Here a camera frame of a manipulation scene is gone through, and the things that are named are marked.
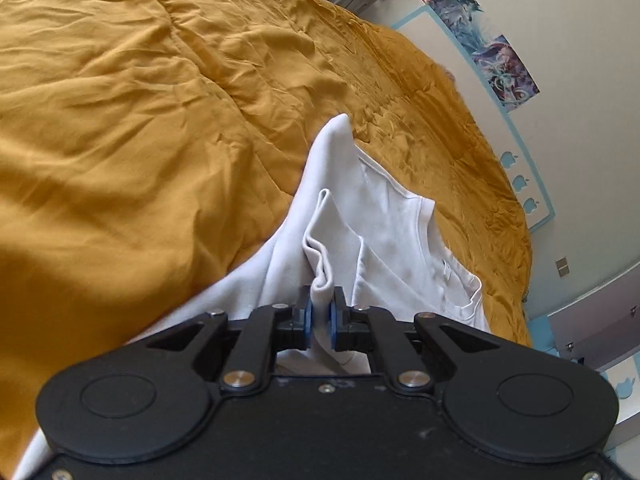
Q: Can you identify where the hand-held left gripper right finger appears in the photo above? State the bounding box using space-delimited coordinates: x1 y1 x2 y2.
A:
327 285 507 395

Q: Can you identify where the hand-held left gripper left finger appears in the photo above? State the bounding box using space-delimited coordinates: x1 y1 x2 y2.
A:
121 286 317 394

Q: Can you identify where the white printed t-shirt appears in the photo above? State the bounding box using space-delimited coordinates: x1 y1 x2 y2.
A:
12 114 493 480

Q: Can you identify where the white blue-edged headboard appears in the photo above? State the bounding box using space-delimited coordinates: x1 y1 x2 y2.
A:
395 9 556 234

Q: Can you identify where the grey nightstand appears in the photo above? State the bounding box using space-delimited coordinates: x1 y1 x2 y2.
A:
546 280 640 378

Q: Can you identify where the mustard yellow blanket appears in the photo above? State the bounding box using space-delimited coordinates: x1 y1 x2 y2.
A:
0 0 534 480

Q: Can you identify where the purple wall poster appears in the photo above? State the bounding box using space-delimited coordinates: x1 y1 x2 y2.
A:
472 35 541 113

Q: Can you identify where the teal wall poster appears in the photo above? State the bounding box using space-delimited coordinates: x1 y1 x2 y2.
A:
427 0 487 56

